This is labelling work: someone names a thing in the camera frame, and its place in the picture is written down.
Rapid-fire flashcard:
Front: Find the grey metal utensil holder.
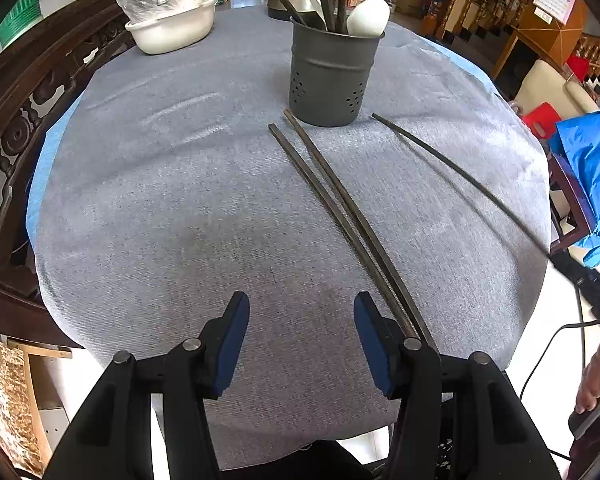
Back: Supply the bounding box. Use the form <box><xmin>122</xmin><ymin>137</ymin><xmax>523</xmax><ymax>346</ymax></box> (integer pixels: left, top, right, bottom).
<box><xmin>288</xmin><ymin>15</ymin><xmax>386</xmax><ymax>128</ymax></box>

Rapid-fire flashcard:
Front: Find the blue underlay cloth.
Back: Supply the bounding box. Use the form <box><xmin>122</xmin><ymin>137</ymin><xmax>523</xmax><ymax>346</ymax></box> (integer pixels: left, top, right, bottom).
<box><xmin>25</xmin><ymin>30</ymin><xmax>511</xmax><ymax>242</ymax></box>

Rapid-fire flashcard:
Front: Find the dark carved wooden bench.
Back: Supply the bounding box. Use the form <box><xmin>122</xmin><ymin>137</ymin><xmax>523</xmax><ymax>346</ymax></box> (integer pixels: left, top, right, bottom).
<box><xmin>0</xmin><ymin>0</ymin><xmax>137</xmax><ymax>349</ymax></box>

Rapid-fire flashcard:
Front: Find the green thermos jug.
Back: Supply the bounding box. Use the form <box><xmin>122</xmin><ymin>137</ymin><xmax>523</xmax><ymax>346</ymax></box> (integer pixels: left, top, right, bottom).
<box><xmin>0</xmin><ymin>0</ymin><xmax>44</xmax><ymax>52</ymax></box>

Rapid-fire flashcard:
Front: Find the red plastic chair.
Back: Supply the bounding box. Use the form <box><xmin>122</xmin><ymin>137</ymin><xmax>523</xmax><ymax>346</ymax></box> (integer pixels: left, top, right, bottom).
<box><xmin>521</xmin><ymin>102</ymin><xmax>564</xmax><ymax>142</ymax></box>

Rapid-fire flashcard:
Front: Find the white plastic basin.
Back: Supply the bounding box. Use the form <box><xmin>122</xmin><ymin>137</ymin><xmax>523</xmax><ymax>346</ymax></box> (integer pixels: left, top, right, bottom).
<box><xmin>125</xmin><ymin>0</ymin><xmax>220</xmax><ymax>56</ymax></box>

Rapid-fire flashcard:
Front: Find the cream chair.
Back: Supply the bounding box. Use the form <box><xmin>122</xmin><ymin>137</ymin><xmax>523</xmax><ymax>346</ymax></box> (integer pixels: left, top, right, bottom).
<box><xmin>512</xmin><ymin>59</ymin><xmax>600</xmax><ymax>122</ymax></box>

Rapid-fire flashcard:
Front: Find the dark wooden chair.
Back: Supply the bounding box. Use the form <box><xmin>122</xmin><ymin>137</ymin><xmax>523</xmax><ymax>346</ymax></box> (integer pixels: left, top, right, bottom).
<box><xmin>547</xmin><ymin>150</ymin><xmax>597</xmax><ymax>252</ymax></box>

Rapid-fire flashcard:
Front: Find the thin black chopstick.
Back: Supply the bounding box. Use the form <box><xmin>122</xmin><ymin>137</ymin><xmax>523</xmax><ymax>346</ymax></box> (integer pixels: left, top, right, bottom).
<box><xmin>371</xmin><ymin>113</ymin><xmax>551</xmax><ymax>257</ymax></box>

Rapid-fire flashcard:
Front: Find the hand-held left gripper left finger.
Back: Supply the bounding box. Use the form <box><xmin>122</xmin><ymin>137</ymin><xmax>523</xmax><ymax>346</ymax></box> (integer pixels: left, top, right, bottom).
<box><xmin>42</xmin><ymin>291</ymin><xmax>251</xmax><ymax>480</ymax></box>

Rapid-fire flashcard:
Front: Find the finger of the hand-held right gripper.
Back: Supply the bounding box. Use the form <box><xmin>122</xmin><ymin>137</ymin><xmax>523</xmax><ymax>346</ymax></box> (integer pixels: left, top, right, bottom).
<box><xmin>550</xmin><ymin>251</ymin><xmax>600</xmax><ymax>313</ymax></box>

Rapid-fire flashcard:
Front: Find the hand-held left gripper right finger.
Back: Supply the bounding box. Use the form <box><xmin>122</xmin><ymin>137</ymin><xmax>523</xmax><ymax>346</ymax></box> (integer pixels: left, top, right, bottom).
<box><xmin>353</xmin><ymin>291</ymin><xmax>561</xmax><ymax>480</ymax></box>

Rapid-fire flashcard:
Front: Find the grey tablecloth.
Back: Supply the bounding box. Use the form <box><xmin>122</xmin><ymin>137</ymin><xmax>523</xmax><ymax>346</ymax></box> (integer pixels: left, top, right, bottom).
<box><xmin>27</xmin><ymin>2</ymin><xmax>553</xmax><ymax>471</ymax></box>

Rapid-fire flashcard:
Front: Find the wooden staircase railing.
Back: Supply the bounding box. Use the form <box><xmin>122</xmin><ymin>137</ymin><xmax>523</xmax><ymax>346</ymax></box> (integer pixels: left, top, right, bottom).
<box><xmin>420</xmin><ymin>0</ymin><xmax>600</xmax><ymax>92</ymax></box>

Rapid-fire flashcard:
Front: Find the speckled beige cushion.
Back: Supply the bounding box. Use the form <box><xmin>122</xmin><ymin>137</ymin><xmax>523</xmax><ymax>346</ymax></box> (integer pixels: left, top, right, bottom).
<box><xmin>0</xmin><ymin>335</ymin><xmax>46</xmax><ymax>477</ymax></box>

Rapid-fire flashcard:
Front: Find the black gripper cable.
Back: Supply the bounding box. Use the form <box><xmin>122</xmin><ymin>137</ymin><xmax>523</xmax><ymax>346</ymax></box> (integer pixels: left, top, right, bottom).
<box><xmin>517</xmin><ymin>282</ymin><xmax>600</xmax><ymax>461</ymax></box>

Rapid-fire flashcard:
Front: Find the blue plastic bag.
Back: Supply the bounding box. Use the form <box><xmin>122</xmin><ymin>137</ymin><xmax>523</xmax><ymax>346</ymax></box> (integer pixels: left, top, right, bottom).
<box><xmin>550</xmin><ymin>107</ymin><xmax>600</xmax><ymax>269</ymax></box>

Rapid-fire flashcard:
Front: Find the person's right hand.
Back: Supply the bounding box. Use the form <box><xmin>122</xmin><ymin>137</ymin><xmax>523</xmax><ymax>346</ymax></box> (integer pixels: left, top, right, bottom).
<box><xmin>575</xmin><ymin>332</ymin><xmax>600</xmax><ymax>416</ymax></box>

